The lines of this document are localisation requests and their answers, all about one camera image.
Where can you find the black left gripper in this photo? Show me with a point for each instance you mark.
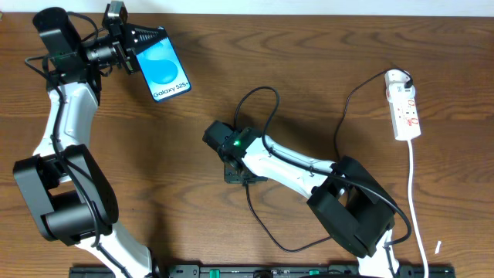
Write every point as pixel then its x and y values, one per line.
pixel 129 48

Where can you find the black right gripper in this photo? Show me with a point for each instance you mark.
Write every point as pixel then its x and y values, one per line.
pixel 236 176

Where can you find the blue Galaxy smartphone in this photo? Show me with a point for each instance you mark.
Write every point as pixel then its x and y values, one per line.
pixel 162 70

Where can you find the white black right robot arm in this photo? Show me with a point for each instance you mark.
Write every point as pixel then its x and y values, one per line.
pixel 354 209

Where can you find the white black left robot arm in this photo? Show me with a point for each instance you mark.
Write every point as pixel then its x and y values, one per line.
pixel 68 196

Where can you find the white power strip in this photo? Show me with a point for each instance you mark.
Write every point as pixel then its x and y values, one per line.
pixel 400 93

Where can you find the small white paper scrap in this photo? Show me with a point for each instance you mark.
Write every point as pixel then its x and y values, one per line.
pixel 438 247

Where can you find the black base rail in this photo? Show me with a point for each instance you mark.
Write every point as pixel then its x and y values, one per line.
pixel 194 271

